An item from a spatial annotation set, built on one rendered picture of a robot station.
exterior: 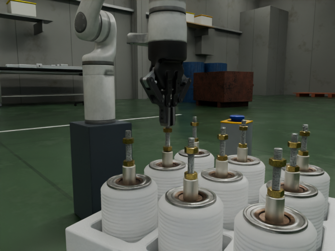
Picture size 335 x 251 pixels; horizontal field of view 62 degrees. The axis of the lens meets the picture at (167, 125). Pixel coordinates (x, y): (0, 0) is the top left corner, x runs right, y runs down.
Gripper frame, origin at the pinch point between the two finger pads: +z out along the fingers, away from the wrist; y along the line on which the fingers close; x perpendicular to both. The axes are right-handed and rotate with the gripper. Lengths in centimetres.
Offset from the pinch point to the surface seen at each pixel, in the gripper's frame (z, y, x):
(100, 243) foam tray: 17.4, -19.0, -3.6
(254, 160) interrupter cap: 9.9, 14.7, -11.9
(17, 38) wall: -105, 206, 618
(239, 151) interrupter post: 8.0, 12.5, -9.5
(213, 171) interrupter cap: 10.0, 2.3, -9.5
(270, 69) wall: -61, 1002, 384
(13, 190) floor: 35, -3, 79
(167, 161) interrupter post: 8.9, -0.8, -0.7
